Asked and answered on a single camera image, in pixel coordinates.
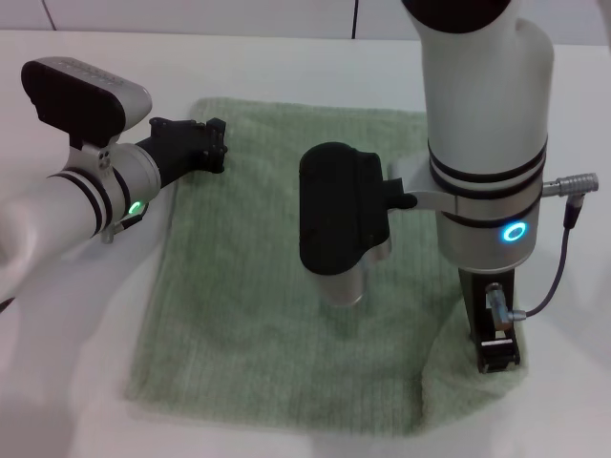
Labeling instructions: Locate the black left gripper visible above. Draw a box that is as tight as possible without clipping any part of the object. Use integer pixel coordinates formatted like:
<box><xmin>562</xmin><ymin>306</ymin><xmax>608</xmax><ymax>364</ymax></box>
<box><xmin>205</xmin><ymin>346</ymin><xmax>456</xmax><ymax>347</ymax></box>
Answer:
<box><xmin>135</xmin><ymin>116</ymin><xmax>229</xmax><ymax>188</ymax></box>

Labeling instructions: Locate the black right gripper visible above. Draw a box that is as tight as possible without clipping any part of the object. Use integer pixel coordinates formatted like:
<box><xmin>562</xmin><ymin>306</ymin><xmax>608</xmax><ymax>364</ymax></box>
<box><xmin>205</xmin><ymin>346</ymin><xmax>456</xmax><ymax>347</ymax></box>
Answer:
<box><xmin>457</xmin><ymin>267</ymin><xmax>522</xmax><ymax>375</ymax></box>

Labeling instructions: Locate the green ribbed terry towel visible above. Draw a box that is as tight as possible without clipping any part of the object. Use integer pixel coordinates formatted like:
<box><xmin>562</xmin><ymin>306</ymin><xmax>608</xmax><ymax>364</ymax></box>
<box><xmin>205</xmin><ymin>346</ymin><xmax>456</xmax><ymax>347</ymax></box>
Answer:
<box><xmin>124</xmin><ymin>97</ymin><xmax>531</xmax><ymax>438</ymax></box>

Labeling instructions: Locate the grey right arm cable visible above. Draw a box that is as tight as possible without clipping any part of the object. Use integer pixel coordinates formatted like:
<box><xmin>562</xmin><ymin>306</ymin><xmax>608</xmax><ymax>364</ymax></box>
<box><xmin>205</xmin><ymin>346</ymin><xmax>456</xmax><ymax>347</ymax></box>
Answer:
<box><xmin>485</xmin><ymin>195</ymin><xmax>581</xmax><ymax>331</ymax></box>

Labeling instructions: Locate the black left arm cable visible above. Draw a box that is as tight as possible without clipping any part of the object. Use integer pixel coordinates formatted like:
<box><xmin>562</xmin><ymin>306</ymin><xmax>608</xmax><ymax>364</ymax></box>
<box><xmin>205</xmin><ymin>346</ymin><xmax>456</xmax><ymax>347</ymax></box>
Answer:
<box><xmin>102</xmin><ymin>212</ymin><xmax>147</xmax><ymax>244</ymax></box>

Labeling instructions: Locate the right wrist camera housing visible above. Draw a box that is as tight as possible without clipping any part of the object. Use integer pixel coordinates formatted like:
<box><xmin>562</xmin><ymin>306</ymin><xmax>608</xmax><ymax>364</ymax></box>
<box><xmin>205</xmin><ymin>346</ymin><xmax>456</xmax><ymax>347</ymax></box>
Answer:
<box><xmin>298</xmin><ymin>141</ymin><xmax>417</xmax><ymax>307</ymax></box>

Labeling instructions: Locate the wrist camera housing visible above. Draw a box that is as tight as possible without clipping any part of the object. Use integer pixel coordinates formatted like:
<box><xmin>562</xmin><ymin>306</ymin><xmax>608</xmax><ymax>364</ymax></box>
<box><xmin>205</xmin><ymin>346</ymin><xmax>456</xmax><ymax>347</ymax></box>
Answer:
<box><xmin>298</xmin><ymin>141</ymin><xmax>417</xmax><ymax>307</ymax></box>
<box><xmin>20</xmin><ymin>56</ymin><xmax>154</xmax><ymax>150</ymax></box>

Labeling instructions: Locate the left wrist camera housing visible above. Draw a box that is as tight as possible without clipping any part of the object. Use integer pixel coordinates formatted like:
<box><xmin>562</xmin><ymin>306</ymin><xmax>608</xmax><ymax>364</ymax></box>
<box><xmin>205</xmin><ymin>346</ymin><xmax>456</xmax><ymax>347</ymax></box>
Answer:
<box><xmin>20</xmin><ymin>56</ymin><xmax>154</xmax><ymax>150</ymax></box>

